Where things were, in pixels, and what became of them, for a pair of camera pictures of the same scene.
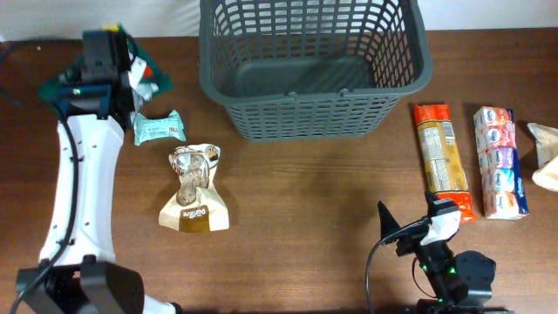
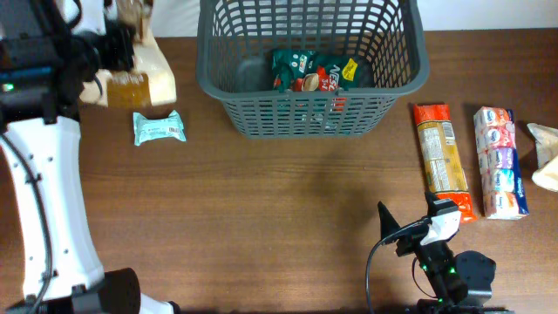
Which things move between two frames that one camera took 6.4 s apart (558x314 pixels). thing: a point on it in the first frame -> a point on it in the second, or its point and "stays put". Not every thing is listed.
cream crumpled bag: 546,136 stays put
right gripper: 412,235 stays put
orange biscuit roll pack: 444,159 stays put
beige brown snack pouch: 196,205 -> 151,83
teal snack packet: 148,128 stays put
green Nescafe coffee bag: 147,76 -> 304,70
